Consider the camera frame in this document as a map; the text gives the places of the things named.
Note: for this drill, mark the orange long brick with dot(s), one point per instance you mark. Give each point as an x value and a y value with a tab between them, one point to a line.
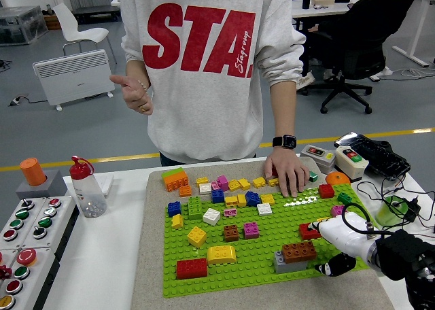
176	184

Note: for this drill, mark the small yellow brick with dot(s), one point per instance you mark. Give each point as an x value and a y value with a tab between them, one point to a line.
177	221

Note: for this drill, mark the black handheld controller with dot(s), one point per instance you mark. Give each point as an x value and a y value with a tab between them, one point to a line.
380	157

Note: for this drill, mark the blue brick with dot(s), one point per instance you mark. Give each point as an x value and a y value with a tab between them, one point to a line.
253	198
217	196
174	209

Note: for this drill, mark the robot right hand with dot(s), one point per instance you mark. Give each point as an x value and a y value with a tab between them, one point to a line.
343	235

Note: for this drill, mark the person's left hand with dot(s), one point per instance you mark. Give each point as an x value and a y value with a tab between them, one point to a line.
287	172

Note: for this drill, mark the red knob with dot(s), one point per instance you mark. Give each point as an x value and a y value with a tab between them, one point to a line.
5	272

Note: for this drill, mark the yellow flat brick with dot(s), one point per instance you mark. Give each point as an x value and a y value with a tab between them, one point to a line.
273	182

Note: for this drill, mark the grey emergency-stop control box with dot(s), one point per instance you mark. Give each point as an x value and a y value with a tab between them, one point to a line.
21	272

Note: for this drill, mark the grey push-button box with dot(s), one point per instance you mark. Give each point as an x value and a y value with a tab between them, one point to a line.
317	155

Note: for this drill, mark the green translucent cup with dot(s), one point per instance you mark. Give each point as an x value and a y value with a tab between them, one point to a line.
387	213

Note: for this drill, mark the red tall brick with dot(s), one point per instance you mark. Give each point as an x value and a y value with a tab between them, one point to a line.
274	172

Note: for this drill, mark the white chair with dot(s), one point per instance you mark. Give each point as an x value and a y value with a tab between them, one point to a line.
83	34

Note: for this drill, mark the standing person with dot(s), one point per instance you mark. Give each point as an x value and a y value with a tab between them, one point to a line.
204	119

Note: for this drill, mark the white flat panel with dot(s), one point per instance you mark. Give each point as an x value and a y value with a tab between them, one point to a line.
107	184

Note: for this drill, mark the grey block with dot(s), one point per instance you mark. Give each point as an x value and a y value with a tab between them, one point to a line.
56	187

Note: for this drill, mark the tan wooden block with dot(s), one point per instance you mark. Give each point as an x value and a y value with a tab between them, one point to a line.
323	1

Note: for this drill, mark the wooden box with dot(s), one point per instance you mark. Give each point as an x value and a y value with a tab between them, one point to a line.
52	22

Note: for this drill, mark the red long brick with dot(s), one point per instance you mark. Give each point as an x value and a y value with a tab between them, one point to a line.
191	268

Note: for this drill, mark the clear storage crate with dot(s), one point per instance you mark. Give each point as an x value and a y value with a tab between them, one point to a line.
20	26

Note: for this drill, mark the person's left forearm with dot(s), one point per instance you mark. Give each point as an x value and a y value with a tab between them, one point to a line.
283	109

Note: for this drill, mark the magenta tall brick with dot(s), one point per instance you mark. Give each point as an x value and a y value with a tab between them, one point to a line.
223	183

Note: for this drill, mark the large yellow brick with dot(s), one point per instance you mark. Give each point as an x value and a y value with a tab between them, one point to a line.
196	237

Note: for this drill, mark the green and white brick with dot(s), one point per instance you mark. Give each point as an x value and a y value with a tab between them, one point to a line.
313	176

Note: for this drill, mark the orange cylinder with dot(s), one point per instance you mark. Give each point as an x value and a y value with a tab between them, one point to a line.
32	172

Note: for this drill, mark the lime green flat brick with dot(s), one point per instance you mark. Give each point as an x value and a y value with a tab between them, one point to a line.
171	173

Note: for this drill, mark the black office chair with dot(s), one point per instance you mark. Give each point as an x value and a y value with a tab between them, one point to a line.
360	63

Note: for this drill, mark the person's right forearm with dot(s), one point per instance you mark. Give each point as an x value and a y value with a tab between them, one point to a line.
136	70

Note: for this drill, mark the dark brown brick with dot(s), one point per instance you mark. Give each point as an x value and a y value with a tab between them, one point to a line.
307	250

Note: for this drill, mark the black smartwatch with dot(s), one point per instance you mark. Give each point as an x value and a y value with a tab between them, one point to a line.
284	141

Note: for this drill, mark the orange fruit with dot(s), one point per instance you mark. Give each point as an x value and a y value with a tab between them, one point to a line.
336	177

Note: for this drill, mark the beige push-button box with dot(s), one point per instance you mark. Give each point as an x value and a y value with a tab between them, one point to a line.
353	169

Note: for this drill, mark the person's right hand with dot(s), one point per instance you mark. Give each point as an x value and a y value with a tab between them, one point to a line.
136	96

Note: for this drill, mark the yellow and white brick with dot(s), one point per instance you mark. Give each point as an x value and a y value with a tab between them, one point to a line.
323	219

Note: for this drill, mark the grey four-button control box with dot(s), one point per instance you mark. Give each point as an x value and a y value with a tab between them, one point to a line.
22	214
50	211

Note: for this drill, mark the light pink flat brick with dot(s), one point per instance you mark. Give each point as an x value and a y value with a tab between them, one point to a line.
230	212

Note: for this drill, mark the black floor plug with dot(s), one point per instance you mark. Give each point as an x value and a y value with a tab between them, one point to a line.
16	101

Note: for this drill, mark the clear bottle red cap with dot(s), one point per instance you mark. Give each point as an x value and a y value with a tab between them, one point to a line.
88	194

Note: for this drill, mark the yellow curved brick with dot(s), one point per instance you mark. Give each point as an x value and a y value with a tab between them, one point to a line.
221	255

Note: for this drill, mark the grey-brown mat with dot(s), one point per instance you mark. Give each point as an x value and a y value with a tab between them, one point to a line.
238	169

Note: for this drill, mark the white panel heater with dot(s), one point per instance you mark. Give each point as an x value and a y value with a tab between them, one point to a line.
74	75

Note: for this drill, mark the orange-brown brick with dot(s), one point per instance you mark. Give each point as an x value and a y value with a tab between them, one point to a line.
290	254

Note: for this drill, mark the dark green brick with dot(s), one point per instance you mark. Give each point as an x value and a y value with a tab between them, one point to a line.
345	198

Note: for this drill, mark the green studded baseplate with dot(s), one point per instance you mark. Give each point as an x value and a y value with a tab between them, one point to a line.
251	279

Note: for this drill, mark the grey long brick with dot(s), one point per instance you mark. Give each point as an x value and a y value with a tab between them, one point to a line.
289	267

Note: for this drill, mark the black platform dolly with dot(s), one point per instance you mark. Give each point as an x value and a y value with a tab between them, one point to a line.
96	10

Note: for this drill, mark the small orange brick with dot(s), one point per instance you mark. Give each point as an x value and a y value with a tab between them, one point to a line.
185	191

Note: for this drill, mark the lime green tall brick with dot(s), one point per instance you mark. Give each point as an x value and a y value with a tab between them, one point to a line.
195	208

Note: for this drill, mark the white desk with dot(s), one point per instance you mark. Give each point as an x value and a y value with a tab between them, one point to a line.
420	28
323	11

